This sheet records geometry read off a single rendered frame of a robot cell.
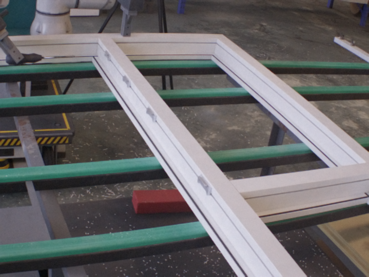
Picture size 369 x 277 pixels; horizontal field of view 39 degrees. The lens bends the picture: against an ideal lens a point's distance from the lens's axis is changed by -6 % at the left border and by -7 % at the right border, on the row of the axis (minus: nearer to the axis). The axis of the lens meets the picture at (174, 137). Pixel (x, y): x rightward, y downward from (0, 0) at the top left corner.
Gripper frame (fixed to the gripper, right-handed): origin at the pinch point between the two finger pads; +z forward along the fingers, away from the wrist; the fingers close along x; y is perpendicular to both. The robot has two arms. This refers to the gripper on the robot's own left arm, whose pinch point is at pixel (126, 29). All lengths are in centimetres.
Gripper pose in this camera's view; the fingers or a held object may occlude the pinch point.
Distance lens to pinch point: 175.6
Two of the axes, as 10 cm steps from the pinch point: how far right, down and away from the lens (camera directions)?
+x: -3.8, -4.9, 7.8
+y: 9.1, -0.7, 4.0
